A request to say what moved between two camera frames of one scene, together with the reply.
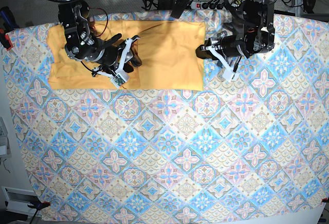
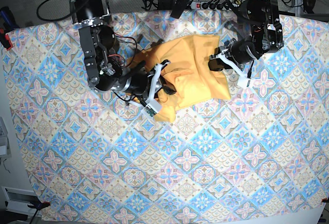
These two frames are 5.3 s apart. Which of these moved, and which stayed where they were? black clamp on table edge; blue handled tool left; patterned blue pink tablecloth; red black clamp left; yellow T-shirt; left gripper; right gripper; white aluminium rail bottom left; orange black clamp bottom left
Moved: yellow T-shirt; right gripper; left gripper
Stayed: black clamp on table edge; patterned blue pink tablecloth; white aluminium rail bottom left; orange black clamp bottom left; blue handled tool left; red black clamp left
